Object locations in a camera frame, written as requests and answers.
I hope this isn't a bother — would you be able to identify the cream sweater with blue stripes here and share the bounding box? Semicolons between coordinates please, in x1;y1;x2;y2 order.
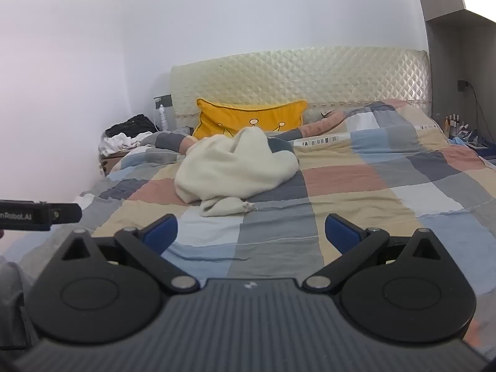
174;126;300;218

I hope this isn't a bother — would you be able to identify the black power cable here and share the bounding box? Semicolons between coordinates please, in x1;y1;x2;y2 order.
467;82;495;141

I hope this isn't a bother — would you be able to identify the yellow crown cushion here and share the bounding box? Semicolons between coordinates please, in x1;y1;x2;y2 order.
192;98;308;140

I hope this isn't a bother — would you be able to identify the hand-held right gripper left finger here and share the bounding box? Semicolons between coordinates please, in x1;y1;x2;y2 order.
58;214;201;294

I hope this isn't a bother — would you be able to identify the black clothes pile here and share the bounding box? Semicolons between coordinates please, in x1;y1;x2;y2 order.
105;114;157;139

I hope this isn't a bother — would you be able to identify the cream quilted headboard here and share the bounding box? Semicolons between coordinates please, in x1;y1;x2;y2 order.
170;46;432;130

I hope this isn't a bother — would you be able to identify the cluster of cosmetic bottles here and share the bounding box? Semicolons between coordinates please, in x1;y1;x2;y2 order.
443;113;470;139

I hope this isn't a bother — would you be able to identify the wooden bedside table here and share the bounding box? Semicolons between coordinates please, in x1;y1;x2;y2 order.
99;151;130;177

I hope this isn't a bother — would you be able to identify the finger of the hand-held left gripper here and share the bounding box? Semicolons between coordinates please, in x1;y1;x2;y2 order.
50;202;83;224

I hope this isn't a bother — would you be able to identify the white clothes pile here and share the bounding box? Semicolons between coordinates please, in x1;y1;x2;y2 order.
99;132;153;158

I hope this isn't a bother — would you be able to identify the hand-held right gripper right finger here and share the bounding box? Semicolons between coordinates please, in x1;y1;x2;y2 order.
303;213;444;294

